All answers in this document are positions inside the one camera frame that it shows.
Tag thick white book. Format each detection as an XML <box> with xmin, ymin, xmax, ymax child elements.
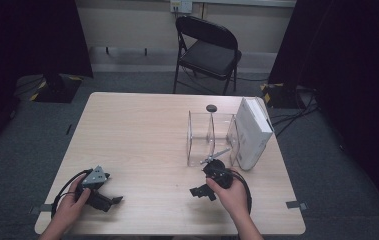
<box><xmin>235</xmin><ymin>96</ymin><xmax>275</xmax><ymax>172</ymax></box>

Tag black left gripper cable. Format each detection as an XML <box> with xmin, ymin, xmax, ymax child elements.
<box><xmin>50</xmin><ymin>168</ymin><xmax>93</xmax><ymax>219</ymax></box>

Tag white wall socket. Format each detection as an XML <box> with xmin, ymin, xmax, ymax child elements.
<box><xmin>170</xmin><ymin>0</ymin><xmax>194</xmax><ymax>15</ymax></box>

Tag grey tape piece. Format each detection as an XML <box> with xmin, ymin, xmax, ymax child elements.
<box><xmin>285</xmin><ymin>200</ymin><xmax>308</xmax><ymax>211</ymax></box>
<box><xmin>30</xmin><ymin>203</ymin><xmax>53</xmax><ymax>215</ymax></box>

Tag person's right hand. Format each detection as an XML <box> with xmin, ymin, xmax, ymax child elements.
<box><xmin>206</xmin><ymin>175</ymin><xmax>250</xmax><ymax>221</ymax></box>

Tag black stand base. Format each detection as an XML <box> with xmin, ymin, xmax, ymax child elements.
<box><xmin>29</xmin><ymin>73</ymin><xmax>84</xmax><ymax>104</ymax></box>
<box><xmin>260</xmin><ymin>81</ymin><xmax>313</xmax><ymax>110</ymax></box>

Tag black curtain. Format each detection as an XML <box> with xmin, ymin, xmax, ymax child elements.
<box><xmin>0</xmin><ymin>0</ymin><xmax>94</xmax><ymax>156</ymax></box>
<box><xmin>268</xmin><ymin>0</ymin><xmax>379</xmax><ymax>214</ymax></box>

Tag black floor cables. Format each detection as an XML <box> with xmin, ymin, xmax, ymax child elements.
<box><xmin>270</xmin><ymin>85</ymin><xmax>322</xmax><ymax>138</ymax></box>

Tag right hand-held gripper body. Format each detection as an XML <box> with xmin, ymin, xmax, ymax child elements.
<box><xmin>199</xmin><ymin>147</ymin><xmax>235</xmax><ymax>190</ymax></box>

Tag black folding chair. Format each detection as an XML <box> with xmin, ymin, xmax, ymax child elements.
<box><xmin>172</xmin><ymin>15</ymin><xmax>243</xmax><ymax>96</ymax></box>

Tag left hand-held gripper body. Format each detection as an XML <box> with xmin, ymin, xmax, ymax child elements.
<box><xmin>76</xmin><ymin>165</ymin><xmax>111</xmax><ymax>213</ymax></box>

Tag clear acrylic book rack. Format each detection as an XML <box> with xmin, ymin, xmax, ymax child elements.
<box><xmin>186</xmin><ymin>101</ymin><xmax>275</xmax><ymax>168</ymax></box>

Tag person's left hand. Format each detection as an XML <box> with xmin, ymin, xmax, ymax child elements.
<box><xmin>54</xmin><ymin>176</ymin><xmax>92</xmax><ymax>231</ymax></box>

